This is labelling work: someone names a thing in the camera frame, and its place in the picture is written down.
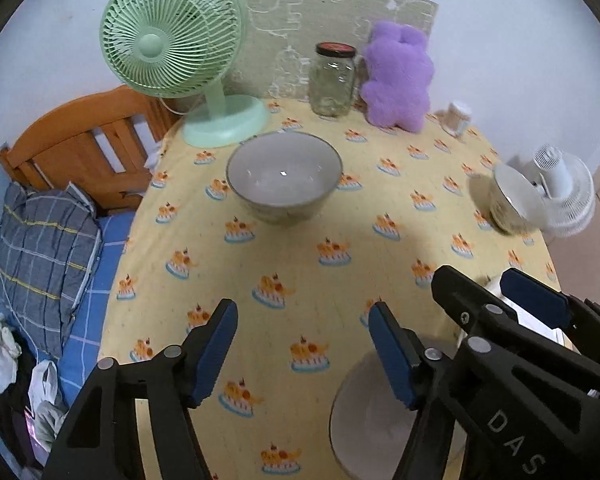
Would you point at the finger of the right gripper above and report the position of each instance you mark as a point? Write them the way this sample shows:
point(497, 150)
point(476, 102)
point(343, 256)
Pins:
point(555, 309)
point(472, 307)

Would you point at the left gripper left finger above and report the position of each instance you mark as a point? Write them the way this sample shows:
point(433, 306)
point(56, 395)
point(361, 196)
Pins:
point(180, 378)

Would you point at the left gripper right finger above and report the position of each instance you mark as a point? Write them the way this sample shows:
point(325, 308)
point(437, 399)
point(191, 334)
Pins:
point(415, 374)

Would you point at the small floral bowl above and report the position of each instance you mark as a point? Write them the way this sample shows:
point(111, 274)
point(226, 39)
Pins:
point(515, 205)
point(368, 426)

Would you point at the large grey floral bowl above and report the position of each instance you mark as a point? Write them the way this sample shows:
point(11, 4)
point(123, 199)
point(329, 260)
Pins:
point(284, 177)

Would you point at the blue grid bedsheet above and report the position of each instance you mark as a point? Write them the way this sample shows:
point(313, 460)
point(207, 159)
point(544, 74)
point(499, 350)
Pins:
point(81, 350)

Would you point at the white standing fan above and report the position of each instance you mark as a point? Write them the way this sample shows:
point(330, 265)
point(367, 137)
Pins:
point(556, 192)

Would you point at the yellow cake print tablecloth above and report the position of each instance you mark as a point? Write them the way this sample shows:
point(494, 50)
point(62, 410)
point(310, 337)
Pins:
point(406, 204)

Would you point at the cotton swab container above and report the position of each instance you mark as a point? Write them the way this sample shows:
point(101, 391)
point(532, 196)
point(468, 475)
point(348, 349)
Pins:
point(456, 118)

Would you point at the blue plaid pillow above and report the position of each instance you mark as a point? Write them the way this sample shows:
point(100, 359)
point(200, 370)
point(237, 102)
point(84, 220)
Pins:
point(49, 244)

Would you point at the purple plush toy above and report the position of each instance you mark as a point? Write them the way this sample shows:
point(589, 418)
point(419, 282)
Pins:
point(399, 73)

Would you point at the orange wooden headboard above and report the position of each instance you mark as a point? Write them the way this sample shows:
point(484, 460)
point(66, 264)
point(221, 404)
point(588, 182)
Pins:
point(91, 142)

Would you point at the glass jar black lid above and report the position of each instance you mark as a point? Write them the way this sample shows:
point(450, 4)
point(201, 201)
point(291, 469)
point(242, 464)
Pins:
point(332, 78)

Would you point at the green desk fan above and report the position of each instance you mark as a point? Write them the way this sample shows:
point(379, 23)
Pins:
point(174, 49)

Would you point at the green elephant wall mat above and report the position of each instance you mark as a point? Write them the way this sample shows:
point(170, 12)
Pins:
point(281, 36)

